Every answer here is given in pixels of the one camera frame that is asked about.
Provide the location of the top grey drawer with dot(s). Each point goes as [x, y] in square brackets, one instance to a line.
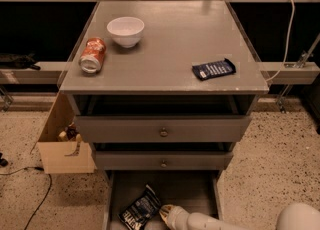
[125, 129]

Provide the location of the grey drawer cabinet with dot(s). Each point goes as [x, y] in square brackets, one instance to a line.
[155, 78]

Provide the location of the middle grey drawer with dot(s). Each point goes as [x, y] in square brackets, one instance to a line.
[162, 160]

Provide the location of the bottom grey drawer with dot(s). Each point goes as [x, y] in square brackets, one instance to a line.
[195, 191]

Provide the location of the grey drawer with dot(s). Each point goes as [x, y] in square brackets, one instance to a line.
[195, 191]
[125, 129]
[162, 160]

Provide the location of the orange soda can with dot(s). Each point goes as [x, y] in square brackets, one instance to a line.
[92, 57]

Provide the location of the dark blue snack bar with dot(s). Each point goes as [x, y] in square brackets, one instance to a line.
[214, 69]

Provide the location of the white ceramic bowl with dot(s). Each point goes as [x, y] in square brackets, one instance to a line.
[126, 31]

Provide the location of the cardboard box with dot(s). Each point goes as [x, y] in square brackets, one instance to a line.
[53, 152]

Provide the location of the black object on shelf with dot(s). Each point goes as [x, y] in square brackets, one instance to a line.
[18, 61]

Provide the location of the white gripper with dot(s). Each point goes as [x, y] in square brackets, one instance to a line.
[177, 217]

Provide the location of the items inside cardboard box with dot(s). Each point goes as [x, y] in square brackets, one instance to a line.
[71, 134]

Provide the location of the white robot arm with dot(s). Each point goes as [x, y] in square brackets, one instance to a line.
[296, 216]

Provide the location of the blue chip bag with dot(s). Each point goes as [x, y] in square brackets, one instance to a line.
[136, 215]

